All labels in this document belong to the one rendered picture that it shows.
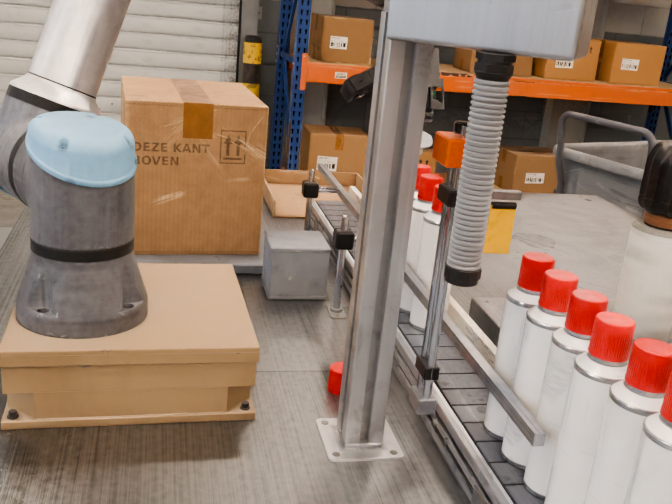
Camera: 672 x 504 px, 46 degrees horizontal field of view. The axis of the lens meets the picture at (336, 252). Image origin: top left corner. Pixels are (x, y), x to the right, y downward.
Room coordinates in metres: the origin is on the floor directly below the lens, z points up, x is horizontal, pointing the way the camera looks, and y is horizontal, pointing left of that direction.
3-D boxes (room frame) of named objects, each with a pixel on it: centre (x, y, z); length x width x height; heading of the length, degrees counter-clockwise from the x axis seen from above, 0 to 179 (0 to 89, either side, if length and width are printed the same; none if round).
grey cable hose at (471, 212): (0.70, -0.12, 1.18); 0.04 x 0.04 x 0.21
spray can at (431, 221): (1.04, -0.14, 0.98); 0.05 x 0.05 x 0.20
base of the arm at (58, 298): (0.87, 0.30, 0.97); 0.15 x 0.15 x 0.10
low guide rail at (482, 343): (1.17, -0.15, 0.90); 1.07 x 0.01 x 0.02; 14
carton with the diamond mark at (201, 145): (1.47, 0.30, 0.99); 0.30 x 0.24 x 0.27; 17
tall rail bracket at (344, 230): (1.18, -0.03, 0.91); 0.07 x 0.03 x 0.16; 104
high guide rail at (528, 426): (1.15, -0.07, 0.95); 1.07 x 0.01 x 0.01; 14
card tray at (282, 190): (1.85, 0.06, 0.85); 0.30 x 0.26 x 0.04; 14
